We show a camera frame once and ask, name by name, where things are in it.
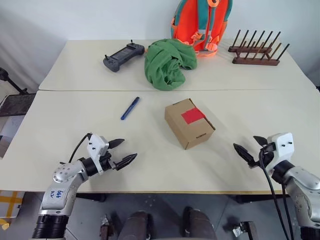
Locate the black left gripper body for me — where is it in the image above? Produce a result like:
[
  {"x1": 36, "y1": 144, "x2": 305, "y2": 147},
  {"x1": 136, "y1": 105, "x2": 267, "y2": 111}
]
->
[{"x1": 99, "y1": 149, "x2": 119, "y2": 173}]

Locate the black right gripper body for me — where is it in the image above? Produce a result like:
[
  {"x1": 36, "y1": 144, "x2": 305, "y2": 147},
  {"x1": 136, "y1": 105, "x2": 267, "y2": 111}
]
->
[{"x1": 253, "y1": 143, "x2": 276, "y2": 169}]

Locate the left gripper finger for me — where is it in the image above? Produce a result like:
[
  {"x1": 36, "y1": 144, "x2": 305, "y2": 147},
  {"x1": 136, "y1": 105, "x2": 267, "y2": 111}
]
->
[
  {"x1": 114, "y1": 153, "x2": 139, "y2": 172},
  {"x1": 108, "y1": 138, "x2": 126, "y2": 151}
]

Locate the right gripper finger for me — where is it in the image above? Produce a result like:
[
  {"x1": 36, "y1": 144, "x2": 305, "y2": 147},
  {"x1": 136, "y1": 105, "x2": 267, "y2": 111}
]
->
[
  {"x1": 232, "y1": 143, "x2": 256, "y2": 169},
  {"x1": 252, "y1": 135, "x2": 268, "y2": 149}
]

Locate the brown cardboard box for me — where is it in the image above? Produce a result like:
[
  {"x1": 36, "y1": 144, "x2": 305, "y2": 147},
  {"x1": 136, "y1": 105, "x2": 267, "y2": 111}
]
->
[{"x1": 164, "y1": 98, "x2": 216, "y2": 151}]

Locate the white box with yellow tape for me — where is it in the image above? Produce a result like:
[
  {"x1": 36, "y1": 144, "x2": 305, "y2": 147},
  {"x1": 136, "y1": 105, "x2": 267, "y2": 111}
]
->
[{"x1": 0, "y1": 190, "x2": 25, "y2": 219}]

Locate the red tape patch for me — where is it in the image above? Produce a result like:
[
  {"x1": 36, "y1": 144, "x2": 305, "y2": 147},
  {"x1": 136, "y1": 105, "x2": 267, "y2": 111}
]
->
[{"x1": 181, "y1": 106, "x2": 206, "y2": 125}]

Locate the dark rounded shape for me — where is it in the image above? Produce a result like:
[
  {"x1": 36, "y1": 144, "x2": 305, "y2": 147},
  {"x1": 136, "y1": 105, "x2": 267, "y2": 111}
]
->
[
  {"x1": 184, "y1": 206, "x2": 217, "y2": 240},
  {"x1": 117, "y1": 210, "x2": 154, "y2": 240}
]

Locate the dark wooden peg rack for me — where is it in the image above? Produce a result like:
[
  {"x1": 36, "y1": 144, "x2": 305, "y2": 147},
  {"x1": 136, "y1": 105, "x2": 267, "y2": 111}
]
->
[{"x1": 228, "y1": 29, "x2": 291, "y2": 66}]

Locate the grey handheld controller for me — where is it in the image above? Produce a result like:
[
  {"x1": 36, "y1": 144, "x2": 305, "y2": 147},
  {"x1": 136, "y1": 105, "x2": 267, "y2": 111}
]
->
[{"x1": 102, "y1": 39, "x2": 145, "y2": 73}]

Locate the green crumpled cloth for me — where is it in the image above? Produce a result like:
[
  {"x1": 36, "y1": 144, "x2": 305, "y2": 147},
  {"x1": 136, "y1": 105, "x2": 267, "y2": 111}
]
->
[{"x1": 144, "y1": 38, "x2": 198, "y2": 91}]

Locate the black mesh seat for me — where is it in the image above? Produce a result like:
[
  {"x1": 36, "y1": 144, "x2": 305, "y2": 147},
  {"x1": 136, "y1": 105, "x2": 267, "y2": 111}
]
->
[{"x1": 0, "y1": 93, "x2": 37, "y2": 117}]

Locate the orange and teal backpack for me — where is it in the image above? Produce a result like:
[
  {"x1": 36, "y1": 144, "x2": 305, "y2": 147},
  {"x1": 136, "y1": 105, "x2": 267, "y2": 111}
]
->
[{"x1": 170, "y1": 0, "x2": 234, "y2": 58}]

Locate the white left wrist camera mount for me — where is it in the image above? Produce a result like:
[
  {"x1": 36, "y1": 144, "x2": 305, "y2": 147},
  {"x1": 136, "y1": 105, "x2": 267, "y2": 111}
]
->
[{"x1": 86, "y1": 133, "x2": 111, "y2": 175}]

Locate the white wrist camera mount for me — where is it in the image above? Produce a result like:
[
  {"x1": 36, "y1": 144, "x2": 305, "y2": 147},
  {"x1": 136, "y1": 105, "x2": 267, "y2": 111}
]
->
[
  {"x1": 264, "y1": 132, "x2": 295, "y2": 176},
  {"x1": 86, "y1": 133, "x2": 111, "y2": 175}
]

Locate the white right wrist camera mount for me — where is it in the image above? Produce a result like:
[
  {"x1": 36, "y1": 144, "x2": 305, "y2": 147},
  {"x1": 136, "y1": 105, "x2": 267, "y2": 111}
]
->
[{"x1": 264, "y1": 132, "x2": 295, "y2": 176}]

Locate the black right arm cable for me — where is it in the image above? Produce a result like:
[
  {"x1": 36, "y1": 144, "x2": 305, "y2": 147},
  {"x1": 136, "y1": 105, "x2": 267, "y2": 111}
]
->
[{"x1": 258, "y1": 147, "x2": 296, "y2": 240}]

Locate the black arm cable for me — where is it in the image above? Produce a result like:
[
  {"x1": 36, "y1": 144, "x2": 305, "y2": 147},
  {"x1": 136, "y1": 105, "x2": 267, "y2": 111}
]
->
[
  {"x1": 68, "y1": 133, "x2": 91, "y2": 164},
  {"x1": 258, "y1": 147, "x2": 296, "y2": 240}
]

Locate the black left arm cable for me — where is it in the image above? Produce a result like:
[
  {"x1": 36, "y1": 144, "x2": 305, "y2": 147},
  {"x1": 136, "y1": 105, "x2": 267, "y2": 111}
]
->
[{"x1": 68, "y1": 133, "x2": 91, "y2": 164}]

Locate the black table frame bar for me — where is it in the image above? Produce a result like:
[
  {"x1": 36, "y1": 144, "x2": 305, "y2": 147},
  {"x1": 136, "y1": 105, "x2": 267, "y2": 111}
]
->
[{"x1": 74, "y1": 191, "x2": 276, "y2": 204}]

